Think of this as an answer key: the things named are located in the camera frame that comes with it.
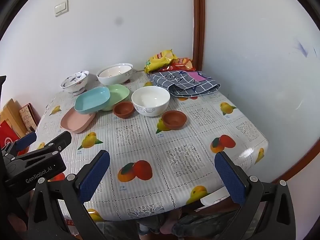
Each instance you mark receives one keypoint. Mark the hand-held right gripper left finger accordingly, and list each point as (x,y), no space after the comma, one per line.
(95,177)

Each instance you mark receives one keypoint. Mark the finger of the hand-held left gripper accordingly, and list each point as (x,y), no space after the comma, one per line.
(60,140)
(26,140)

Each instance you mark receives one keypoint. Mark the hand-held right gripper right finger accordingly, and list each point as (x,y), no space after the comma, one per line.
(230,180)

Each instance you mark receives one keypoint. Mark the pink plate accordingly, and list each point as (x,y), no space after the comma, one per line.
(75,122)

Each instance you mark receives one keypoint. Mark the light blue plate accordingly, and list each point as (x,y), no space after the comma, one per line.
(91,100)

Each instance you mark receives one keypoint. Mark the small brown bowl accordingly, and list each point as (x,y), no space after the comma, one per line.
(175,120)
(123,110)

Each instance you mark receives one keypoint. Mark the light green plate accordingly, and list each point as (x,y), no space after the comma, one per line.
(118,95)

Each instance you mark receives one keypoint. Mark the white bowl with grey pattern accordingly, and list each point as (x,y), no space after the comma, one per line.
(150,100)

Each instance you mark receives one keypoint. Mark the red paper bag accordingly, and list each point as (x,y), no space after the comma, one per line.
(8,138)

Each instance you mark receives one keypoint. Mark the white plastic object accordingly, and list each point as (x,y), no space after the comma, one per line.
(215,197)

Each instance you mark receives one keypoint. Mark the person's legs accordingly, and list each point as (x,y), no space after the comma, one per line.
(200,226)

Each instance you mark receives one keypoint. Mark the blue patterned white bowl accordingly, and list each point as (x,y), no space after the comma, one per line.
(75,85)

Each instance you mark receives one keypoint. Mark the fruit printed tablecloth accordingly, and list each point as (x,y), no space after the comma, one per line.
(175,155)

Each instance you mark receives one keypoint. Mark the brown wooden baseboard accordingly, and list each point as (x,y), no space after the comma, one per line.
(297,163)

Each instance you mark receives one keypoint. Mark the large white bowl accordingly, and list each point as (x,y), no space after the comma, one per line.
(115,80)

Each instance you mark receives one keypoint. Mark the white bowl with orange print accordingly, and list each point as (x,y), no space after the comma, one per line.
(112,72)

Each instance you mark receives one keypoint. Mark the grey checked cloth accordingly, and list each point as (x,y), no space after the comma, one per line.
(180,85)

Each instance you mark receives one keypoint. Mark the red chip bag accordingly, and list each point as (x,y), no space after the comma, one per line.
(180,65)

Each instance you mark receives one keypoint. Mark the yellow chip bag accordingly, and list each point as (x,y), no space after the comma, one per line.
(160,60)

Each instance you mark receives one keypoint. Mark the cardboard boxes by wall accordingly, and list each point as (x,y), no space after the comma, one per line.
(12,117)

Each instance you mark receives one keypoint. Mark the white light switch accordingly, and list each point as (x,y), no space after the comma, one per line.
(61,8)

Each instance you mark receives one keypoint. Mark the brown wooden door frame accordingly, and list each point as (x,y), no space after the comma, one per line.
(198,25)

